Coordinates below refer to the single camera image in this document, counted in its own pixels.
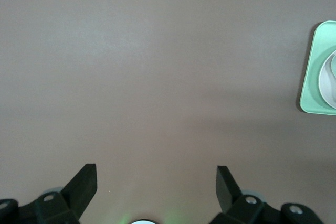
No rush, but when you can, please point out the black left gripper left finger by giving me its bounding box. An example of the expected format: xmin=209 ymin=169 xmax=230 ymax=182
xmin=19 ymin=163 xmax=98 ymax=224

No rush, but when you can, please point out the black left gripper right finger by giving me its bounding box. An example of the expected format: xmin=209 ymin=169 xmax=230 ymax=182
xmin=209 ymin=165 xmax=281 ymax=224

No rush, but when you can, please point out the white speckled round plate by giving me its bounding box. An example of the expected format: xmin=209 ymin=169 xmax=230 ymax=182
xmin=319 ymin=49 xmax=336 ymax=110

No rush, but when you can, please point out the light green rectangular tray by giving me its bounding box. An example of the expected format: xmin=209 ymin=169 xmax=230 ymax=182
xmin=299 ymin=20 xmax=336 ymax=116

